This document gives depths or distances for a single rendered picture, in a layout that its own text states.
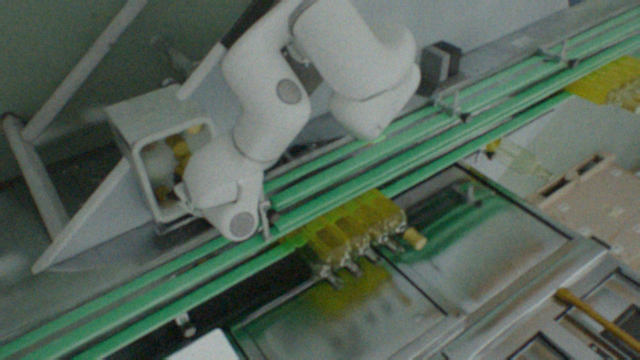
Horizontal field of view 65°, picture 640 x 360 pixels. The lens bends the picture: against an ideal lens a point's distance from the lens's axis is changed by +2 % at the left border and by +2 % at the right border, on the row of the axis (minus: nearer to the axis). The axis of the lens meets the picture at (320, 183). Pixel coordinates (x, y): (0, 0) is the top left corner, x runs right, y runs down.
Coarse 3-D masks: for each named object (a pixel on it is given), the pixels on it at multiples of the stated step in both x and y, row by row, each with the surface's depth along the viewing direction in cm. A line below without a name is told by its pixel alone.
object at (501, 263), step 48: (432, 192) 155; (480, 192) 155; (432, 240) 141; (480, 240) 140; (528, 240) 139; (576, 240) 137; (240, 288) 130; (480, 288) 128; (528, 288) 123; (576, 288) 126; (624, 288) 127; (144, 336) 120; (192, 336) 120; (480, 336) 114; (528, 336) 116; (576, 336) 118
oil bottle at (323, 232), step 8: (320, 216) 123; (304, 224) 121; (312, 224) 121; (320, 224) 121; (328, 224) 120; (312, 232) 119; (320, 232) 118; (328, 232) 118; (336, 232) 118; (320, 240) 117; (328, 240) 116; (336, 240) 116; (344, 240) 116; (328, 248) 115; (336, 248) 115; (344, 248) 115; (336, 256) 114; (344, 256) 114; (336, 264) 115
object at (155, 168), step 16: (176, 128) 99; (208, 128) 104; (144, 144) 97; (160, 144) 107; (192, 144) 112; (144, 160) 107; (160, 160) 109; (176, 160) 112; (144, 176) 100; (160, 176) 111; (160, 208) 112; (176, 208) 112
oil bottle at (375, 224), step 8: (352, 200) 126; (360, 200) 126; (344, 208) 125; (352, 208) 124; (360, 208) 124; (368, 208) 124; (352, 216) 123; (360, 216) 122; (368, 216) 122; (376, 216) 122; (360, 224) 121; (368, 224) 120; (376, 224) 120; (384, 224) 120; (368, 232) 119; (376, 232) 118; (384, 232) 119; (376, 240) 119
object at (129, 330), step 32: (512, 128) 158; (448, 160) 147; (384, 192) 137; (256, 256) 122; (192, 288) 115; (224, 288) 115; (128, 320) 109; (160, 320) 108; (64, 352) 104; (96, 352) 103
